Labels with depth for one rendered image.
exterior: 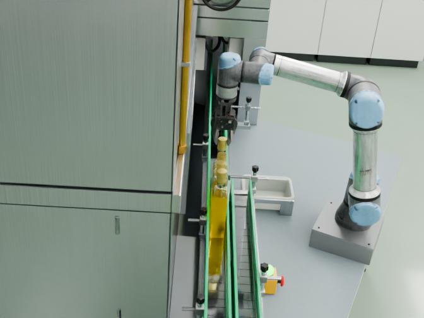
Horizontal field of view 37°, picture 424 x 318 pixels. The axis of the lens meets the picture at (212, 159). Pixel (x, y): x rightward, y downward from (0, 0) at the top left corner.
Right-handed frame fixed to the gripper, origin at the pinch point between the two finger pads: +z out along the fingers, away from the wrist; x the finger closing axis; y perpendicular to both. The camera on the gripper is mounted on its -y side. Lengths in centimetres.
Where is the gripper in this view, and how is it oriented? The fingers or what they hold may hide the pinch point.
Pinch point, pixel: (222, 141)
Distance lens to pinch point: 235.9
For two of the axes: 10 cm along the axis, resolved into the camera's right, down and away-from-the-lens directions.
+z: -0.6, 8.5, 5.2
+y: -0.2, 5.2, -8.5
